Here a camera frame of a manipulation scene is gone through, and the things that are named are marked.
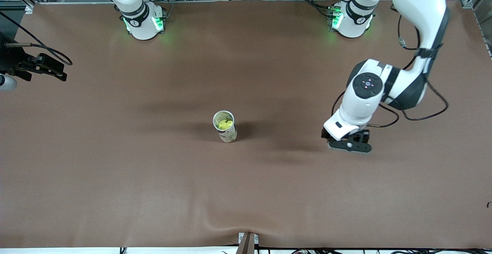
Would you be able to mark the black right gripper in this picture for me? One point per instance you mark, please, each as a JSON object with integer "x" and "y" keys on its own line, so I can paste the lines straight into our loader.
{"x": 13, "y": 60}

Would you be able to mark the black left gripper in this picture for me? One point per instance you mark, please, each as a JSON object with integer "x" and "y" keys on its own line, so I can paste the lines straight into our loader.
{"x": 324, "y": 134}

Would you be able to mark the Wilson tennis ball can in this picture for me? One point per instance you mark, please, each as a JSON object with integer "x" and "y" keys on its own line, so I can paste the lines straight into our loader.
{"x": 229, "y": 135}

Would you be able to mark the yellow Wilson tennis ball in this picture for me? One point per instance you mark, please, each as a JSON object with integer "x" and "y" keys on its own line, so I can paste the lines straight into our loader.
{"x": 225, "y": 123}

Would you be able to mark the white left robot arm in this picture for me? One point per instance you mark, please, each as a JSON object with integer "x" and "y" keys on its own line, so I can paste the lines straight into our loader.
{"x": 423, "y": 0}

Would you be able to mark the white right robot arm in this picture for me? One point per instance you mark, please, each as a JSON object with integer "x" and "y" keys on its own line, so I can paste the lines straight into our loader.
{"x": 140, "y": 27}

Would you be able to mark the brown table mat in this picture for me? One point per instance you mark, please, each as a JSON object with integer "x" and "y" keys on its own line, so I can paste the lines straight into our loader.
{"x": 246, "y": 188}

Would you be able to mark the aluminium camera mount post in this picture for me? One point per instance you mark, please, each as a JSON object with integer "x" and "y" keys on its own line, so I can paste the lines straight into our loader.
{"x": 248, "y": 244}

